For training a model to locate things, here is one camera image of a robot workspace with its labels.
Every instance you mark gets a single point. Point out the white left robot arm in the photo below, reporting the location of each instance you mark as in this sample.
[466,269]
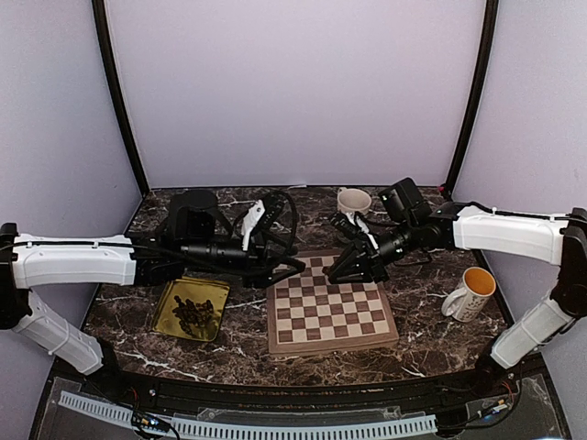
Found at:
[195,235]

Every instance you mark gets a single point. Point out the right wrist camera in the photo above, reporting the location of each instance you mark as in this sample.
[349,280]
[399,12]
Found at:
[350,227]

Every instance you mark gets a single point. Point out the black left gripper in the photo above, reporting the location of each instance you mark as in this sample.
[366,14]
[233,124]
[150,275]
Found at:
[253,270]

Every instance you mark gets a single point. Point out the white slotted cable duct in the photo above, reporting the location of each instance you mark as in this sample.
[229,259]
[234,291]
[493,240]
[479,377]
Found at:
[226,425]

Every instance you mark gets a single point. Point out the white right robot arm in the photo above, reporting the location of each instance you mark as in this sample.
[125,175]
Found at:
[558,239]

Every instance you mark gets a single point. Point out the black frame post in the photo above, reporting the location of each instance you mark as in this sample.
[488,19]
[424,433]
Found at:
[475,96]
[116,95]

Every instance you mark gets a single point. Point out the gold metal tray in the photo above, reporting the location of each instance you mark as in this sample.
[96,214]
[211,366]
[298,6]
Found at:
[197,290]

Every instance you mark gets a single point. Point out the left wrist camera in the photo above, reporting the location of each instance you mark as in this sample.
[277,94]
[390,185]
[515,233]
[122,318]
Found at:
[250,222]

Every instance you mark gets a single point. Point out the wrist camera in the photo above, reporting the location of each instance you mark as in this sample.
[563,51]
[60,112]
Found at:
[350,227]
[250,222]

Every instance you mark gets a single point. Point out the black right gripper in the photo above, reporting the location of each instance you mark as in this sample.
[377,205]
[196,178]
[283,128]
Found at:
[358,256]

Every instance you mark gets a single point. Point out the wooden chess board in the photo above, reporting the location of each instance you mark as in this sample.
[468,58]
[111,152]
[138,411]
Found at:
[308,316]

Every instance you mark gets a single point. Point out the right black frame post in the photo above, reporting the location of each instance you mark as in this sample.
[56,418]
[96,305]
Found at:
[475,96]

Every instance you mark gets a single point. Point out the black front rail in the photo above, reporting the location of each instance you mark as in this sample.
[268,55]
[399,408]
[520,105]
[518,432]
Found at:
[191,396]

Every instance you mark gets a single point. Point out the left black frame post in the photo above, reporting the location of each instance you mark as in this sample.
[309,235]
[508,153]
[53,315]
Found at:
[116,95]

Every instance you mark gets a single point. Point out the white mug orange inside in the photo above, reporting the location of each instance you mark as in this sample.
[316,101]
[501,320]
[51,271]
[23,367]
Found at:
[476,287]

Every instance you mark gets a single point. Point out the pile of dark chess pieces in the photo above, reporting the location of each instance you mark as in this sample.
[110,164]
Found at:
[193,315]

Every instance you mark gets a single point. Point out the cream floral mug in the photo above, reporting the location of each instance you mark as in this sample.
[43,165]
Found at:
[353,200]

